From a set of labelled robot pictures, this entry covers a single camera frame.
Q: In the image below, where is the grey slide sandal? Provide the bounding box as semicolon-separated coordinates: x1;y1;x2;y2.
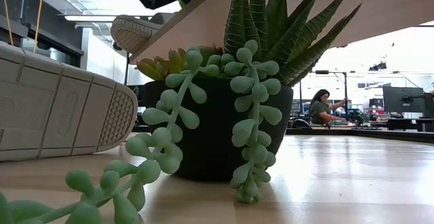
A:
110;12;178;54

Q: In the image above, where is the long ceiling light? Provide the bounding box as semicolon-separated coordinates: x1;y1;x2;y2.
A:
63;14;118;22

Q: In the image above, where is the person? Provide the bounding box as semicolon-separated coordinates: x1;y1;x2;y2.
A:
309;88;349;126

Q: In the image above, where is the grey shoe sole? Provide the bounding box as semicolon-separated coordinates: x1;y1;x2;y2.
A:
0;40;139;163

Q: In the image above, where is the black pole stand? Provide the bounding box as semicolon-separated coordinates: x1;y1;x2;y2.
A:
299;69;349;116

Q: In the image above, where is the succulent plant in black pot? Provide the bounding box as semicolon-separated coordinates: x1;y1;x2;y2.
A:
0;0;362;224

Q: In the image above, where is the yellow cable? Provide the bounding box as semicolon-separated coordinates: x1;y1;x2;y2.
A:
33;0;45;54
1;0;14;47

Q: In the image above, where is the black computer monitor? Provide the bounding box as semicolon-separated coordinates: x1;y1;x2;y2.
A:
382;86;425;114

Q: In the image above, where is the black ceiling device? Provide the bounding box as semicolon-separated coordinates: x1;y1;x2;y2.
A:
368;60;388;72

